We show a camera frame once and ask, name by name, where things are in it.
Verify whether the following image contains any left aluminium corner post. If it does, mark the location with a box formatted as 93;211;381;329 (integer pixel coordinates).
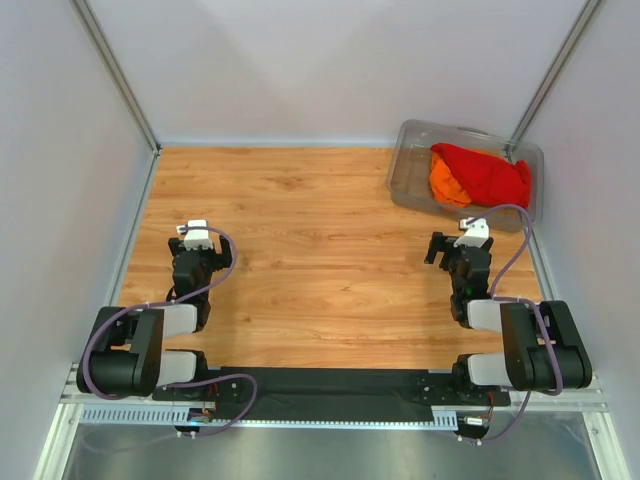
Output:
70;0;161;154

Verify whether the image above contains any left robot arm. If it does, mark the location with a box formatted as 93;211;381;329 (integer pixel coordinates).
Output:
76;231;237;400

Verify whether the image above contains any aluminium front rail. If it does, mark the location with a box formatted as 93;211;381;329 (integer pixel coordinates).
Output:
59;362;609;413

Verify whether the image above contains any aluminium corner post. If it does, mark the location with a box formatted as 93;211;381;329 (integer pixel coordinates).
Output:
70;0;161;154
506;0;606;154

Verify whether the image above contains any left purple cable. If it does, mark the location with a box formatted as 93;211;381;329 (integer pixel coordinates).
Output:
79;225;259;453

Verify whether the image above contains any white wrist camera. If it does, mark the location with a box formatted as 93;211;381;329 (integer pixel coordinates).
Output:
176;219;213;250
454;217;490;248

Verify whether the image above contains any orange t shirt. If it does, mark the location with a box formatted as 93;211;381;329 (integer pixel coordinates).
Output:
429;153;471;208

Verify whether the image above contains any red t shirt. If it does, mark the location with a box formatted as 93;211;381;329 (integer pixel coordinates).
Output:
430;143;533;209

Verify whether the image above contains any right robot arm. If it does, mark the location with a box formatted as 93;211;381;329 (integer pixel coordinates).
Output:
424;232;593;404

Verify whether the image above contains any right aluminium corner post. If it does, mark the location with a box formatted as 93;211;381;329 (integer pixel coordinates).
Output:
506;0;606;154

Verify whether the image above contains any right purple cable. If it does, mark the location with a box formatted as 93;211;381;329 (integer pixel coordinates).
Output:
455;203;564;446

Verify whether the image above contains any slotted cable duct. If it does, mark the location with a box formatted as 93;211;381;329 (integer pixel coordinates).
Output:
79;405;459;429

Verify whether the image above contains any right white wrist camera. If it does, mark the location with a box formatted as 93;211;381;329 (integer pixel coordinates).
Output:
454;217;490;248

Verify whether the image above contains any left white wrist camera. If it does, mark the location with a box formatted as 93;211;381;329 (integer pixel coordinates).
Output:
176;219;213;250

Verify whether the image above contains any purple cable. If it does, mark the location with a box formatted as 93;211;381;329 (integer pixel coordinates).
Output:
79;225;259;453
455;203;564;446

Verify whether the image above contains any clear plastic bin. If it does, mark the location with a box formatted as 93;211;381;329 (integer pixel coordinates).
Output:
386;119;544;224

